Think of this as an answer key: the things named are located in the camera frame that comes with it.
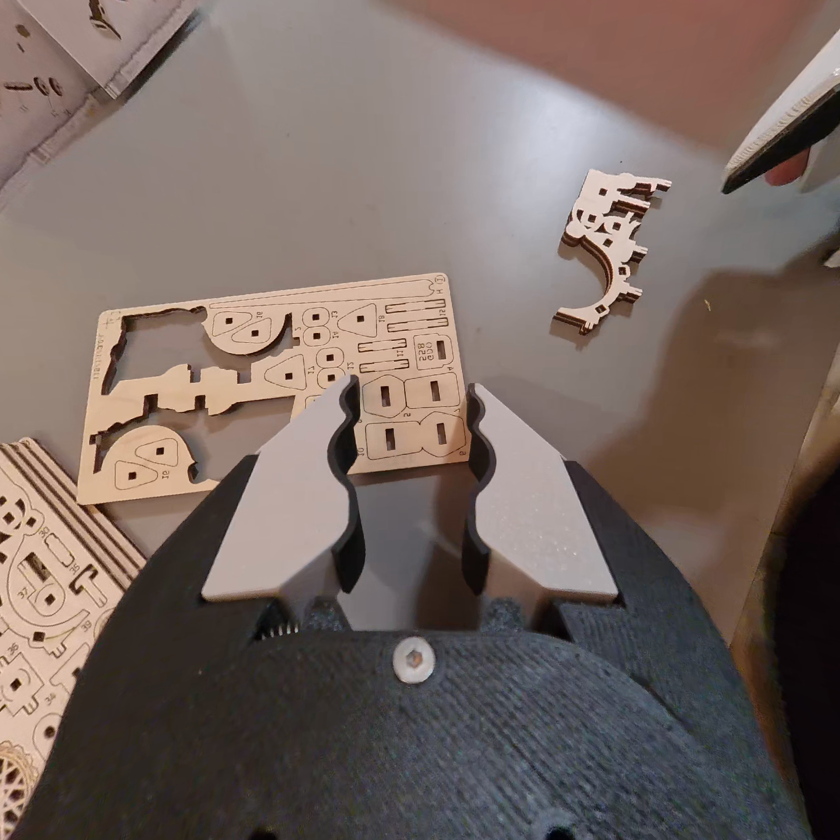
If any assembled wooden locomotive piece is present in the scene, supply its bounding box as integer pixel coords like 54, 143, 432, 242
550, 168, 673, 337

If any wooden puzzle sheet with cutouts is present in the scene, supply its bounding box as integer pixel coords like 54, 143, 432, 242
77, 272, 468, 506

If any folded paper instruction sheet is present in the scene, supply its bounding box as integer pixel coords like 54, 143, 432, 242
0, 0, 198, 206

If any grey desk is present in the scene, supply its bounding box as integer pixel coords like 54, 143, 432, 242
0, 0, 840, 664

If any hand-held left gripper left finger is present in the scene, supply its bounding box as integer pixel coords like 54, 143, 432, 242
200, 375, 366, 611

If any wooden puzzle sheet with wheels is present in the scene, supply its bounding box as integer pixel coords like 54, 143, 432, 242
0, 453, 132, 840

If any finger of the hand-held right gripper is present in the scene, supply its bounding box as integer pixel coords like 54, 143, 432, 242
721, 18, 840, 196

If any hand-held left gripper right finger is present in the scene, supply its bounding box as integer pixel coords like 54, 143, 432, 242
462, 383, 622, 611

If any person's right hand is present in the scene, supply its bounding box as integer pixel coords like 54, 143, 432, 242
766, 150, 809, 189

